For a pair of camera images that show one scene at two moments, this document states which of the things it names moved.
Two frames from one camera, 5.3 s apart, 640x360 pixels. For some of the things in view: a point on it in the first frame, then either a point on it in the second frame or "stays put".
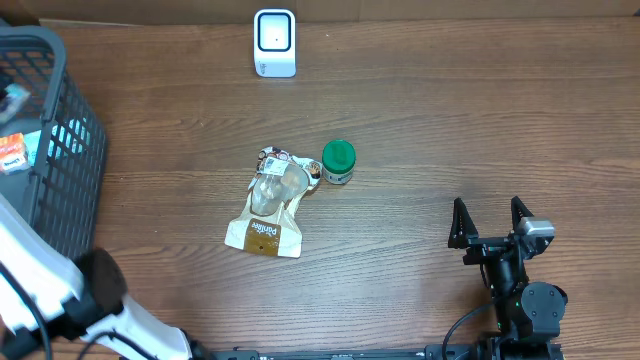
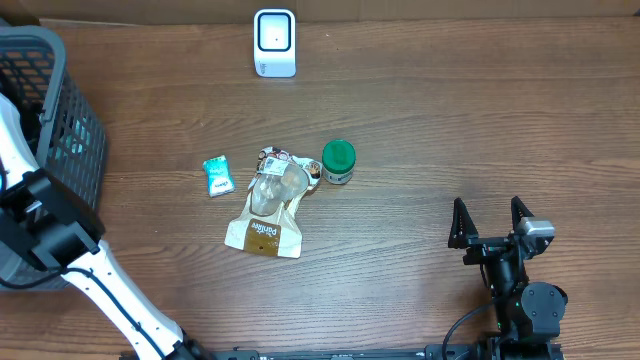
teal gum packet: (17, 95) → (218, 176)
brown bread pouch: (270, 226) stays put
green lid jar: (338, 160) stays put
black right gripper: (463, 234) stays put
